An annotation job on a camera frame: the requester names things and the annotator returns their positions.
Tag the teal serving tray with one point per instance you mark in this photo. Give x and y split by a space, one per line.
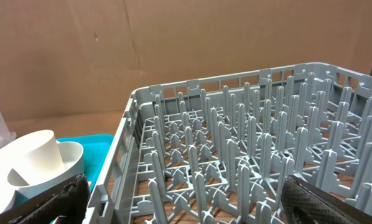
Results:
96 149

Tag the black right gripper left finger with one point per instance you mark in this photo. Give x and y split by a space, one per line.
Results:
64 203

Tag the grey bowl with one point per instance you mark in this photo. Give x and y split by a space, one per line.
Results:
72 156

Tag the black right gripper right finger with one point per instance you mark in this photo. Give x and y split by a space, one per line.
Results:
302 202

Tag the cream cup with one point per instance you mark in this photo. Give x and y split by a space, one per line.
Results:
35 157

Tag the grey dishwasher rack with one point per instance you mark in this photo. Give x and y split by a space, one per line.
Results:
226 144

